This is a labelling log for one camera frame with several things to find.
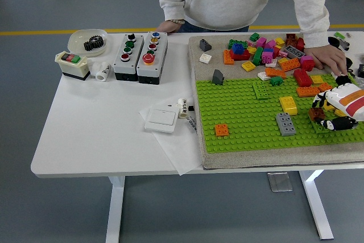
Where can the yellow flat square tile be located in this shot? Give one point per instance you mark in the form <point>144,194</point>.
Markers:
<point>248,66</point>

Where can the large red brick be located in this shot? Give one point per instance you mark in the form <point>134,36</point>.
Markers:
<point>302,77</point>

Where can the dark grey eight-stud brick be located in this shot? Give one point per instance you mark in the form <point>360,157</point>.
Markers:
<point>295,53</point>

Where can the yellow flat brick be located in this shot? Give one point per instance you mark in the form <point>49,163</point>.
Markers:
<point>317,79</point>

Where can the small white labelled cylinder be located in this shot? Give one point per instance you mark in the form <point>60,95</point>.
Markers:
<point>182,109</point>

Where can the dark grey slope brick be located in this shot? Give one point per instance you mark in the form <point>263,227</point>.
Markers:
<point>218,77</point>
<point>204,45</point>

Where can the green eight-stud brick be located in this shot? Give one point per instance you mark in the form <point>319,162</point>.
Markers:
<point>233,43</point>

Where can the black gear stack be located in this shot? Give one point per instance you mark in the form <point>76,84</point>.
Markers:
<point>94,43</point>

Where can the white plastic bowl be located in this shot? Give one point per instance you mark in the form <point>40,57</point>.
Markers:
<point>75,41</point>

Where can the orange eight-stud brick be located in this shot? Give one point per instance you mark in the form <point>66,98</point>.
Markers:
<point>307,91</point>
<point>227,58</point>
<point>290,64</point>
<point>324,87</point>
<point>274,73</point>

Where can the small black box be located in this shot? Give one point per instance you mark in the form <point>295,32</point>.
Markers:
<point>361,70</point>

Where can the dark brown brick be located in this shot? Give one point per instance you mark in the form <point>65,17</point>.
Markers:
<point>291,38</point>

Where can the grey-brown mat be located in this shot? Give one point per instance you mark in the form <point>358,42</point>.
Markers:
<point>227,160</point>

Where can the small white brick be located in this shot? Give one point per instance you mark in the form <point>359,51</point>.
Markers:
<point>334,76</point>

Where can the orange four-stud brick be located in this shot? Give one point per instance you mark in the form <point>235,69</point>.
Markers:
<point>222,130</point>

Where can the small yellow brick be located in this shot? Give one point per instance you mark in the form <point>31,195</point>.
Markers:
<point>283,61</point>
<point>251,50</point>

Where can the blue four-stud brick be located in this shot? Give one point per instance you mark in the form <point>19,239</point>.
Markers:
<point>238,49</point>

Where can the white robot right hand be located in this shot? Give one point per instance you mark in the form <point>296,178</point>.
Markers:
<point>349,98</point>

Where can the white wall switch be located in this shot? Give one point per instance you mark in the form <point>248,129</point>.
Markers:
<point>160,119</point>

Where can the magenta four-stud brick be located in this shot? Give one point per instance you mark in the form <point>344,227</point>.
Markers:
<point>267,57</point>

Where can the cream red-green switch box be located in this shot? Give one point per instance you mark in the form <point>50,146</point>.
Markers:
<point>71,68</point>

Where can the grey metal part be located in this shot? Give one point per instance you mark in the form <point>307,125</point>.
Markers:
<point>345,44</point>

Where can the person's right hand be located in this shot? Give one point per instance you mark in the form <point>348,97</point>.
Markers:
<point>169,26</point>

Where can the long green brick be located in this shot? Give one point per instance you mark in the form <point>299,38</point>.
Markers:
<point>257,56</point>

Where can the grey emergency-stop control box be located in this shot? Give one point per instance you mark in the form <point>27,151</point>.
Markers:
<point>146,72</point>

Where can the green studded baseplate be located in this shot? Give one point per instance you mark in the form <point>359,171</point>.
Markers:
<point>241,117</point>

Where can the brown four-stud brick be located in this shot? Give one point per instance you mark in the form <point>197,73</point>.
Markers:
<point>316,114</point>

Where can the white pipe fitting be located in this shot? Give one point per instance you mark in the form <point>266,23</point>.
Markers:
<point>102,73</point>

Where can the person's right forearm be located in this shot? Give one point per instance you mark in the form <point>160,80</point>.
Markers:
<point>173,6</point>

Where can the yellow curved eight-stud brick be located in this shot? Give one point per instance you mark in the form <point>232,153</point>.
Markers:
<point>288,105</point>

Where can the white paper sheet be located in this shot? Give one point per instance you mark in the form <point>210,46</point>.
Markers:
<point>176,152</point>

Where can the person's left forearm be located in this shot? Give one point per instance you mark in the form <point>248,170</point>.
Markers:
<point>312,26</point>

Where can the small green block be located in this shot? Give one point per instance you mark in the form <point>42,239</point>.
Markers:
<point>339,35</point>

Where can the black brick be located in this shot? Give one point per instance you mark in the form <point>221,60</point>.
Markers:
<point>342,80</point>

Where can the small pink brick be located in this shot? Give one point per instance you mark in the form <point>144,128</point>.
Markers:
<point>283,53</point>

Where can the small white tile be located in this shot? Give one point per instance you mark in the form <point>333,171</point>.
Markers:
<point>273,61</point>

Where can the yellow four-stud brick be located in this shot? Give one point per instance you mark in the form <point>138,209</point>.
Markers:
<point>339,113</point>

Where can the person's left hand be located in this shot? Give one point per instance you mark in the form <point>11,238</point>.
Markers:
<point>327,55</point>

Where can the white table leg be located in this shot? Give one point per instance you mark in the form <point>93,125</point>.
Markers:
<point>320,211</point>
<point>115,211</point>

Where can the silver floor plate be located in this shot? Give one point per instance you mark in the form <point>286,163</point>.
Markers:
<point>280,181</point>

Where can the small dark green brick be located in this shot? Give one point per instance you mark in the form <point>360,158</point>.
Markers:
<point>276,81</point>

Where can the green flat eight-stud plate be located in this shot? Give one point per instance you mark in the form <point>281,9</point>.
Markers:
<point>316,125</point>
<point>261,90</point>

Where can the white square tile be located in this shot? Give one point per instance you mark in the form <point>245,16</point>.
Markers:
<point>205,57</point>

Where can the grey four-button control box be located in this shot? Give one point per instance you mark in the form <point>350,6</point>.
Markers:
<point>122,68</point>

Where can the light grey eight-stud brick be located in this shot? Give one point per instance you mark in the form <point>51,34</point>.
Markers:
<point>285,124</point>

